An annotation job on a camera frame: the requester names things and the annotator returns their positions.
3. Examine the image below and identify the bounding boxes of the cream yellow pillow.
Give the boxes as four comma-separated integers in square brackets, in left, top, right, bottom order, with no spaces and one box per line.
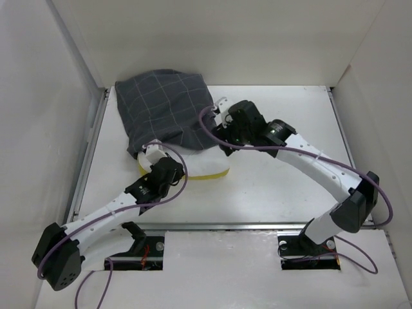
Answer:
[137,144,230,180]

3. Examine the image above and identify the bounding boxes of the dark grey checked pillowcase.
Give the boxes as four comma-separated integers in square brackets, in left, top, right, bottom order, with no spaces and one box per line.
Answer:
[115,69,216,158]

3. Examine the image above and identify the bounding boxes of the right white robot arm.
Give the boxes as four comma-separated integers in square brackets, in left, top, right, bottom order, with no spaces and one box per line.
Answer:
[212,99,379,254]

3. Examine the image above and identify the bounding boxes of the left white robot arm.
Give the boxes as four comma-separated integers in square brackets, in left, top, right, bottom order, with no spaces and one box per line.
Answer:
[32,156,187,291]

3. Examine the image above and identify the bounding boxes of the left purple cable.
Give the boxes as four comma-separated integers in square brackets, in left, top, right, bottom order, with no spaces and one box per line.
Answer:
[37,141,188,309]

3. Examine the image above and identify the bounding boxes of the purple cable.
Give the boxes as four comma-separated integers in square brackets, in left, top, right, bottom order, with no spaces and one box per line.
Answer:
[37,141,188,309]
[198,106,394,274]

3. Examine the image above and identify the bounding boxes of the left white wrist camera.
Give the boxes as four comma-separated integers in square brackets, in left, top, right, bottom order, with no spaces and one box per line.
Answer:
[139,144,167,172]

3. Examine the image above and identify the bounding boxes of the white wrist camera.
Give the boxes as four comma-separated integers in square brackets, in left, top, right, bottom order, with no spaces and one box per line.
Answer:
[212,97,234,123]
[139,144,167,172]

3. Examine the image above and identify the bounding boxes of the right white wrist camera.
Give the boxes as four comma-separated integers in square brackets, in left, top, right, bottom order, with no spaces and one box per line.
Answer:
[212,97,234,123]

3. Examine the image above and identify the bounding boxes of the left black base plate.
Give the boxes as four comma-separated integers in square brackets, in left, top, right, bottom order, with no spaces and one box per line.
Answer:
[109,222,165,271]

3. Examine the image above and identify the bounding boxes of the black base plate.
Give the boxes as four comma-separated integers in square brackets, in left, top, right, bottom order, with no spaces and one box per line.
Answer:
[277,234,341,270]
[109,222,165,271]

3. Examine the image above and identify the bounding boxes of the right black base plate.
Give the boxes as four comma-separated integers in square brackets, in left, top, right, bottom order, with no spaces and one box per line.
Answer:
[277,234,341,270]

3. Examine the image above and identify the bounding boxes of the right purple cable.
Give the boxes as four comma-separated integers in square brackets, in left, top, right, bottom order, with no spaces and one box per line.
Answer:
[198,106,394,274]

